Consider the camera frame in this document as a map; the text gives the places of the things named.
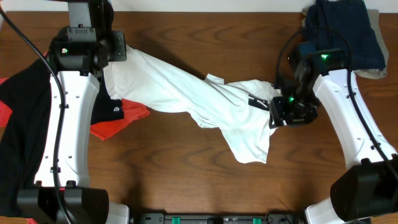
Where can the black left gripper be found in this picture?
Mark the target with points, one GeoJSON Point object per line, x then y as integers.
{"type": "Point", "coordinates": [119, 45]}

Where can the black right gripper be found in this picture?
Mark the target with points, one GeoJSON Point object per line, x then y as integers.
{"type": "Point", "coordinates": [274, 112]}

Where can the white t-shirt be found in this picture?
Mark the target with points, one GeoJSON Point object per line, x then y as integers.
{"type": "Point", "coordinates": [239, 109]}

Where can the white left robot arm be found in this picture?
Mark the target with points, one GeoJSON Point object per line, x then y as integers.
{"type": "Point", "coordinates": [62, 192]}

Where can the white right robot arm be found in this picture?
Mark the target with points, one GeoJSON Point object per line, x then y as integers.
{"type": "Point", "coordinates": [368, 188]}

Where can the red-orange t-shirt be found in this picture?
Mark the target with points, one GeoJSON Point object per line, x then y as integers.
{"type": "Point", "coordinates": [109, 116]}

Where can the grey-beige folded garment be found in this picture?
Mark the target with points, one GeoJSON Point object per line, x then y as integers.
{"type": "Point", "coordinates": [373, 15]}

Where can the black t-shirt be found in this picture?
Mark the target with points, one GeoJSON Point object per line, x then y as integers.
{"type": "Point", "coordinates": [27, 94]}

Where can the dark navy folded garment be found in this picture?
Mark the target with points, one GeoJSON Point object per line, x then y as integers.
{"type": "Point", "coordinates": [349, 18]}

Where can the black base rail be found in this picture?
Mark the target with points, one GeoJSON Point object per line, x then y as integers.
{"type": "Point", "coordinates": [162, 217]}

